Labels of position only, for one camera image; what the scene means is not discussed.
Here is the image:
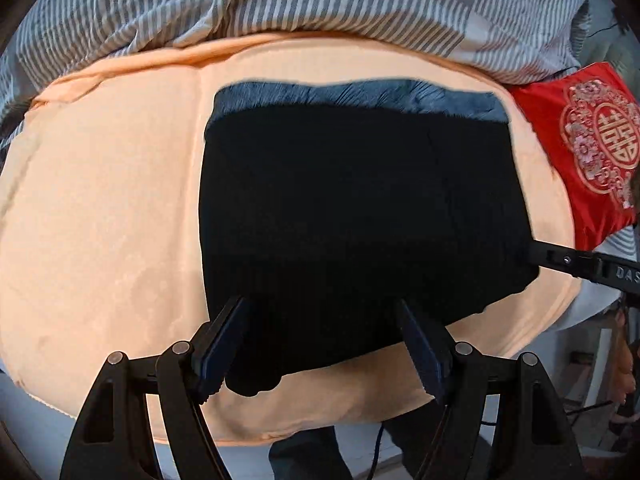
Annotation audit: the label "person's leg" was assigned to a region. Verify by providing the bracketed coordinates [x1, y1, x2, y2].
[269, 425, 348, 480]
[387, 407, 451, 480]

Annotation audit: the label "blue cable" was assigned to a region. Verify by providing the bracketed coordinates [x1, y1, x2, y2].
[367, 422, 387, 480]

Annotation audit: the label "red embroidered pillow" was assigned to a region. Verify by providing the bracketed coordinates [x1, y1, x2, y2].
[507, 61, 640, 253]

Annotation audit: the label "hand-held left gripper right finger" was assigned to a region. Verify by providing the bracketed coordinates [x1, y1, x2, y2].
[392, 299, 586, 480]

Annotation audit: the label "orange blanket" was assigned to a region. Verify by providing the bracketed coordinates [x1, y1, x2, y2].
[0, 32, 583, 446]

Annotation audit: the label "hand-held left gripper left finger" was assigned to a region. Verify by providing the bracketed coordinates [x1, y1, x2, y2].
[60, 295, 251, 480]

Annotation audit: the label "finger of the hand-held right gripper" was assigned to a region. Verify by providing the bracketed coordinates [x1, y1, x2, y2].
[524, 239, 603, 282]

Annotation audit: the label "black pants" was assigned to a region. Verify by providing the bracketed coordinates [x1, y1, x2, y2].
[197, 79, 541, 398]

